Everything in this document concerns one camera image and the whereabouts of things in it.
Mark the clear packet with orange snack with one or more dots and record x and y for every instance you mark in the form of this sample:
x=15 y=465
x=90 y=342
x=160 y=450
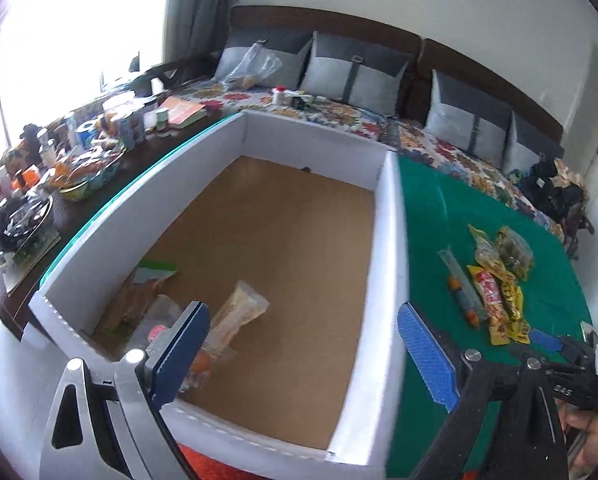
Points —
x=201 y=367

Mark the group of jars and cans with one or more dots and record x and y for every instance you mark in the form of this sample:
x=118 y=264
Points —
x=124 y=122

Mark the dark wooden chair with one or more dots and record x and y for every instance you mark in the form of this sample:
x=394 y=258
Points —
x=179 y=70

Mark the black pot with glass lid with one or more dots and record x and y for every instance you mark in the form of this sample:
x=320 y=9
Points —
x=21 y=220

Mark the brown headboard panel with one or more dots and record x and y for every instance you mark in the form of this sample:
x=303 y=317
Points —
x=494 y=67
x=329 y=22

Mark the person's right hand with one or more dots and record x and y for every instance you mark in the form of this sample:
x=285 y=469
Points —
x=596 y=440

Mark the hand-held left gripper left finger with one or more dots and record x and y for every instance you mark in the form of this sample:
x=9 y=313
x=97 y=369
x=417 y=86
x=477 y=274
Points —
x=179 y=355

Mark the yellow packet with clear window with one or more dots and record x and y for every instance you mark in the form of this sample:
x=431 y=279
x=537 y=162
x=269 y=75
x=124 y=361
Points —
x=485 y=252

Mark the orange book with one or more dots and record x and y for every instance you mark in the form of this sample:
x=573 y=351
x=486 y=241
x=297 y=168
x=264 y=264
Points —
x=181 y=112

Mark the red and yellow snack packet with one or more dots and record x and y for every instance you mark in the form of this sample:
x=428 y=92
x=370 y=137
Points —
x=491 y=305

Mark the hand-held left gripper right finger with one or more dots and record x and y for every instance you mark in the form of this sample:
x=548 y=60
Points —
x=426 y=360

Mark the beige crumpled paper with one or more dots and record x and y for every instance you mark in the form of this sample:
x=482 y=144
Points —
x=571 y=172

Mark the beige snack packet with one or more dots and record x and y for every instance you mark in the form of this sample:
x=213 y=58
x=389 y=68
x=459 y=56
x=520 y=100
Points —
x=241 y=307

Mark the olive clear snack bag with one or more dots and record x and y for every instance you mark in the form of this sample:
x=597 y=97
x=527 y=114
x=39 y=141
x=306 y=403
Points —
x=516 y=252

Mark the white cardboard box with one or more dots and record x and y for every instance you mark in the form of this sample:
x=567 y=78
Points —
x=279 y=220

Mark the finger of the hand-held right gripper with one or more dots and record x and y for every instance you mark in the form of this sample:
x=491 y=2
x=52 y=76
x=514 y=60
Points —
x=546 y=339

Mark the clear packet with brown snack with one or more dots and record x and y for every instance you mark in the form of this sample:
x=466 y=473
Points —
x=139 y=295

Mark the grey curtain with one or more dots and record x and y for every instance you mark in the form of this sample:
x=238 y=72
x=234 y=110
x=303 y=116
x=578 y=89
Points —
x=204 y=5

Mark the small clear snack packet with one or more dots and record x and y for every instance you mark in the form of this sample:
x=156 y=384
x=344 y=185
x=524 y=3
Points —
x=161 y=322

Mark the yellow printed snack packet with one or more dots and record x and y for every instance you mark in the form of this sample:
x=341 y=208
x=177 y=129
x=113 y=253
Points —
x=514 y=305

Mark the dark side table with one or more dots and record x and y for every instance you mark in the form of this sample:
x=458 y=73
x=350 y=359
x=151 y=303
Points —
x=79 y=210

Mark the glass dish with food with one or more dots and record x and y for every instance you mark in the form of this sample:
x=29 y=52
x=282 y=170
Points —
x=91 y=175

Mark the person's orange clothing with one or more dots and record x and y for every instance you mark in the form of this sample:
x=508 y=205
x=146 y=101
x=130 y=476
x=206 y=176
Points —
x=199 y=462

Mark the white bottle with red cap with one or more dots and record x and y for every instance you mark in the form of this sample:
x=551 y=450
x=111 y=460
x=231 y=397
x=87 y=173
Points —
x=279 y=96

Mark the brown handbag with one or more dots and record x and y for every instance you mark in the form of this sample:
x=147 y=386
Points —
x=579 y=225

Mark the clear plastic bag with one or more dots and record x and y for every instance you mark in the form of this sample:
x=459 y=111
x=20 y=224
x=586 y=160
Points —
x=251 y=67

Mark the grey two-tone pillow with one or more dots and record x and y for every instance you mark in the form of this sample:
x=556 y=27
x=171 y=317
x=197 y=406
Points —
x=534 y=147
x=284 y=57
x=364 y=77
x=459 y=120

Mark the clear sausage packet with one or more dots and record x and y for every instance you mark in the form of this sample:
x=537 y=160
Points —
x=463 y=292

